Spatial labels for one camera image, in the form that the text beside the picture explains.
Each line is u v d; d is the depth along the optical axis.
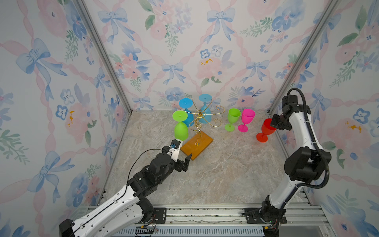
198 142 1.00
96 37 0.78
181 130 0.77
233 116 0.98
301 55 0.86
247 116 0.98
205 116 0.76
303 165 0.50
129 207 0.48
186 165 0.64
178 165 0.62
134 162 0.93
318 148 0.47
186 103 0.78
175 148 0.59
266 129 0.85
